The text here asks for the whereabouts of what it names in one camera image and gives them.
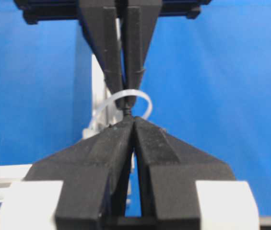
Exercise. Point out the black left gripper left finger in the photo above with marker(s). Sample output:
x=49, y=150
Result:
x=95, y=174

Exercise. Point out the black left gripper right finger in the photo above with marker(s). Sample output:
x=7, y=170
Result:
x=168, y=169

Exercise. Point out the white zip tie loop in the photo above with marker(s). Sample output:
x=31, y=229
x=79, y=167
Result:
x=119, y=95

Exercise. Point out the silver aluminium extrusion frame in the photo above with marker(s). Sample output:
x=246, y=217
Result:
x=32, y=205

